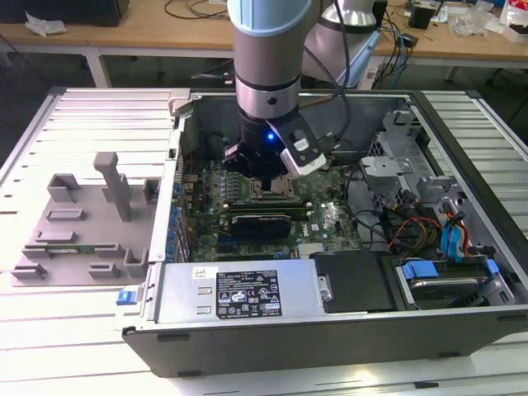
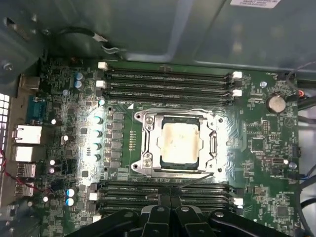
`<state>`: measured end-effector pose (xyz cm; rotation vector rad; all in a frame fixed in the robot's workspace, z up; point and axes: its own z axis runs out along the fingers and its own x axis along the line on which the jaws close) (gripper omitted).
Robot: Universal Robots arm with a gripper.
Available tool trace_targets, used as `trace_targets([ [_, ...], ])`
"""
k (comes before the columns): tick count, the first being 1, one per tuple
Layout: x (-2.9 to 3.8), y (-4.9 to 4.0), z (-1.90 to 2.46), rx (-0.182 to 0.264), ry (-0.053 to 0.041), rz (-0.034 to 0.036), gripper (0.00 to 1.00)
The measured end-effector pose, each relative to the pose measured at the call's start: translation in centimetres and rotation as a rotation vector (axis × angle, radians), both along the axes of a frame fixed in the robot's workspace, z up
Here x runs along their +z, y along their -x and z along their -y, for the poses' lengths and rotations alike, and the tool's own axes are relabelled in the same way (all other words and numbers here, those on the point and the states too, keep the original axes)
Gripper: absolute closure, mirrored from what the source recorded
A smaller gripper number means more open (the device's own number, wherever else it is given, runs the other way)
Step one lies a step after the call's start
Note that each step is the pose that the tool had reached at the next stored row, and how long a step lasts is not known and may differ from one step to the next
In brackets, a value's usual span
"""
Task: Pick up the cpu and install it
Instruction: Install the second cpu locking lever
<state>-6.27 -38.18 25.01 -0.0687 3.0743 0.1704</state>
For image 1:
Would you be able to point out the blue case latch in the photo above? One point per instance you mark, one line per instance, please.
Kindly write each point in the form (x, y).
(125, 298)

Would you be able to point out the black equipment box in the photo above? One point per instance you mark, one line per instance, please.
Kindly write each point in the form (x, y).
(62, 10)

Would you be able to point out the grey metal drive cage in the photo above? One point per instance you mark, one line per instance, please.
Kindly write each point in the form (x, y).
(385, 167)

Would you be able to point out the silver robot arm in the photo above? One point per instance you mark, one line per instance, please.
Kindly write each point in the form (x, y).
(268, 57)

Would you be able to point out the hard disk in blue carrier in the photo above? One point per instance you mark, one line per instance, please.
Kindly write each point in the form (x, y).
(445, 290)

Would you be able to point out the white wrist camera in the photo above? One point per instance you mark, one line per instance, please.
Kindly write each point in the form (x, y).
(305, 163)

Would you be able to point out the CPU socket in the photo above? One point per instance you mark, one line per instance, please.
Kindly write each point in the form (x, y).
(250, 195)

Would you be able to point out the black open PC case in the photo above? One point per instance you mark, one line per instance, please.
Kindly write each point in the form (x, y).
(288, 350)

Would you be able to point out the grey parts rack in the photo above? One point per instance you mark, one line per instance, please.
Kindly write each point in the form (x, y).
(95, 198)

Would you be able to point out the green RAM stick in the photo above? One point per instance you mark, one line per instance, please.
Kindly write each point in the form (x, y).
(70, 248)

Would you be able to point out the green motherboard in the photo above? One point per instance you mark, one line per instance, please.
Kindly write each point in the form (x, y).
(330, 214)

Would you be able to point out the clear plastic wrapping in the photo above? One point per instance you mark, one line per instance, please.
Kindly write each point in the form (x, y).
(474, 22)

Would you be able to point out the silver chipset heatsink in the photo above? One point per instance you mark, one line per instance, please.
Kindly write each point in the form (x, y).
(312, 249)

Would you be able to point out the silver power supply unit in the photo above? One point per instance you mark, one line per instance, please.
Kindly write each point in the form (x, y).
(181, 297)

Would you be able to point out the black graphics card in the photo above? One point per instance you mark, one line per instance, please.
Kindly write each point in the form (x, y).
(260, 227)

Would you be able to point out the small black box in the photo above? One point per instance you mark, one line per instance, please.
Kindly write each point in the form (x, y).
(420, 16)

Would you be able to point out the black drive bay cover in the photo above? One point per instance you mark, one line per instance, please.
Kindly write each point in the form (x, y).
(354, 284)

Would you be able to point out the black RAM slot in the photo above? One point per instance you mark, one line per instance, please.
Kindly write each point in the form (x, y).
(268, 209)
(300, 215)
(268, 204)

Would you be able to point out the crumpled white plastic bag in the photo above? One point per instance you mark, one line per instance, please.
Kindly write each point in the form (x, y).
(43, 25)

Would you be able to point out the silver CPU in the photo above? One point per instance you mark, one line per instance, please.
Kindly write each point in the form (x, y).
(284, 189)

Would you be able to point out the wooden desk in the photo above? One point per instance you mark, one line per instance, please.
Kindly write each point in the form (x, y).
(123, 35)

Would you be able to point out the white red printed bag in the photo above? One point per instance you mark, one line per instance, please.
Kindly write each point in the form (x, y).
(515, 16)

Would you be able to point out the small black adapter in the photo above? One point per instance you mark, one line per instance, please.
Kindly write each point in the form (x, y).
(409, 39)

